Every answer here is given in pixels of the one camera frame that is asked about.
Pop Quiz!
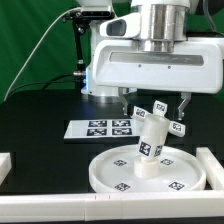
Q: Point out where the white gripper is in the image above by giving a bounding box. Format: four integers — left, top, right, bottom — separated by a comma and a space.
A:
92, 38, 224, 121

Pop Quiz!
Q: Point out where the white cross-shaped table base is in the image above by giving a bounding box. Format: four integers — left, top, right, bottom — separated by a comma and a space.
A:
131, 100, 186, 137

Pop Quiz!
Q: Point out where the white round table top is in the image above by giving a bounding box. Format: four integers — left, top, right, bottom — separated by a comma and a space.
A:
89, 145, 206, 193

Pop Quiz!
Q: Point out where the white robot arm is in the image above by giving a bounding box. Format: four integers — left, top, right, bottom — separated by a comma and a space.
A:
70, 0, 224, 117

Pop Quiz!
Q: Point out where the white fiducial marker sheet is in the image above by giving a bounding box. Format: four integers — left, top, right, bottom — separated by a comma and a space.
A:
64, 119, 143, 140

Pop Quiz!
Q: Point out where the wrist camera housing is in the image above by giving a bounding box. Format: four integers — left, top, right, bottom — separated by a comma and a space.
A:
99, 12, 141, 39

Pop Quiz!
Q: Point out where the black base cable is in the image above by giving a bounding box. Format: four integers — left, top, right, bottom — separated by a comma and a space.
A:
6, 71, 88, 98

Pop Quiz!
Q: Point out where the white right fence rail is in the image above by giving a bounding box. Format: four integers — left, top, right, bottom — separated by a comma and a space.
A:
196, 147, 224, 190

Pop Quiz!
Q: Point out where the white fence rail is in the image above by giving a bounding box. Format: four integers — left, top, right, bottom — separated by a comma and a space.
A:
0, 153, 12, 185
196, 147, 224, 190
0, 190, 224, 223

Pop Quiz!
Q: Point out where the black camera on stand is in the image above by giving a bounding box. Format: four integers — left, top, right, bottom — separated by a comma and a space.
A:
63, 6, 115, 73

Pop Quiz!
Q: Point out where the white camera cable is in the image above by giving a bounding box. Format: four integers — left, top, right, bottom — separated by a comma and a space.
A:
2, 7, 82, 103

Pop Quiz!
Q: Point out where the white front fence rail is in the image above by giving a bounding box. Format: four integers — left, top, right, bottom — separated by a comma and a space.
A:
0, 190, 224, 223

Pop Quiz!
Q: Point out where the white left fence rail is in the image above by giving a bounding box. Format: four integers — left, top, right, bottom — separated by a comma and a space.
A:
0, 153, 12, 185

